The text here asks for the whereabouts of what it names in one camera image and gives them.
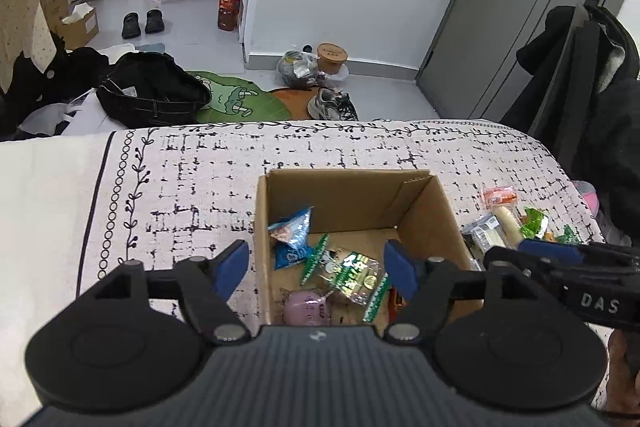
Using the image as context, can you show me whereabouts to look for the grey sneakers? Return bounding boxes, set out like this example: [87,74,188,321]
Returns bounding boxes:
[306,87,359,122]

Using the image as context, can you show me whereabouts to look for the clear white snack packet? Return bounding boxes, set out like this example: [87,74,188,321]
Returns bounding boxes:
[461,213,506,254]

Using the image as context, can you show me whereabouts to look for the wooden lid container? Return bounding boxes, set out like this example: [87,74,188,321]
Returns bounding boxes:
[316,42,350,78]

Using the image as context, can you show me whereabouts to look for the black slipper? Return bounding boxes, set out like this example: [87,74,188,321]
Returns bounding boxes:
[121,11,146,40]
[144,8,167,35]

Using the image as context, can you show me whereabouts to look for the black bag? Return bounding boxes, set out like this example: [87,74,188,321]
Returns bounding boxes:
[95,52,213,128]

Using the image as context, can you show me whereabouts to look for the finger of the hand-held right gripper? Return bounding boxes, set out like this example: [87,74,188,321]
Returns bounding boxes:
[517,238,640,265]
[482,246,591,289]

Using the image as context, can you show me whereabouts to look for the orange floor mat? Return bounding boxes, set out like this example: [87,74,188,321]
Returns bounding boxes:
[269,86,327,121]

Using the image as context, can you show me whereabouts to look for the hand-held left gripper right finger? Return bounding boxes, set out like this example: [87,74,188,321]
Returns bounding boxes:
[382,239,547,344]

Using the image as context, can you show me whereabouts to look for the spotted cream cloth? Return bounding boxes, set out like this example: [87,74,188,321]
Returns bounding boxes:
[0,0,59,94]

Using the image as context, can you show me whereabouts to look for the green and white snack packet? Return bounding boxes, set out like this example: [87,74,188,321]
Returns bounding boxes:
[299,233,392,324]

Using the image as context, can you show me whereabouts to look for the cardboard box with white paper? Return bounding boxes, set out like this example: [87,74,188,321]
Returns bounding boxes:
[54,3,101,51]

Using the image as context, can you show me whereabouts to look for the cream cake packet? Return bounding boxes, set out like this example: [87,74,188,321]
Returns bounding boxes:
[492,204,526,249]

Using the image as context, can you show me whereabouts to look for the black clothes pile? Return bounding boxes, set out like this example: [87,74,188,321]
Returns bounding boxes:
[0,34,112,138]

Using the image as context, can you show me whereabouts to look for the pink snack packet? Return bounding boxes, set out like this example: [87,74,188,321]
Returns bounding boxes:
[281,288,334,329]

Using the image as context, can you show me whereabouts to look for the pink plush toy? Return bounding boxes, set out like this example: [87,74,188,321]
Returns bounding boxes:
[574,180,607,219]

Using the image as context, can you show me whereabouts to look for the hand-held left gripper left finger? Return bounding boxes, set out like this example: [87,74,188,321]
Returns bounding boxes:
[80,239,253,344]

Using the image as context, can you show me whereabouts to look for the person's right hand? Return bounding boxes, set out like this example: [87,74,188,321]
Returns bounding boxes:
[606,329,640,414]

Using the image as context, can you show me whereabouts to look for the clear plastic bag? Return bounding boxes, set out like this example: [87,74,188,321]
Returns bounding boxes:
[276,48,322,88]

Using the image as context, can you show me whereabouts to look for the green frog floor mat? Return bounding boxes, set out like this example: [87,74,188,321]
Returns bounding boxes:
[186,71,294,126]

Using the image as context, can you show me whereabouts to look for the clear plastic container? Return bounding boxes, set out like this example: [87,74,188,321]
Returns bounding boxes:
[324,63,352,88]

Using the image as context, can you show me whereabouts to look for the cooking oil bottle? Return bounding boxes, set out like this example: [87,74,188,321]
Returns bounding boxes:
[216,0,244,32]

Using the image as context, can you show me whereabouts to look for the orange snack packet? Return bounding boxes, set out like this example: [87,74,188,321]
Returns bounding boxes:
[481,186,519,208]

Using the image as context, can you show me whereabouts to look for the black coat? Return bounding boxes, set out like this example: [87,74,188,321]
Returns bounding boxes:
[499,3,640,235]

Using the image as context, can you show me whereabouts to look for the brown cardboard box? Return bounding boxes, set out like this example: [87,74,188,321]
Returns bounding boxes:
[254,168,485,329]

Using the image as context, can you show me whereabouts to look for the small green snack packet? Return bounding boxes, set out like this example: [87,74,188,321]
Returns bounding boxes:
[554,223,582,246]

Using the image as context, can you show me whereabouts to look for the plain white cloth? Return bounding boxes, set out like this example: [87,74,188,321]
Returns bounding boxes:
[0,134,117,414]

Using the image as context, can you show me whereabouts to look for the blue snack packet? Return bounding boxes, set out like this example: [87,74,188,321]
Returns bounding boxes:
[266,206,316,272]

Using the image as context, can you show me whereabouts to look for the black patterned white blanket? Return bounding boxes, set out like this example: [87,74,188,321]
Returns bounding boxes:
[77,118,608,333]

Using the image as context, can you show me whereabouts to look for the grey door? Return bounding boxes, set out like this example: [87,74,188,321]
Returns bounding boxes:
[414,0,637,121]

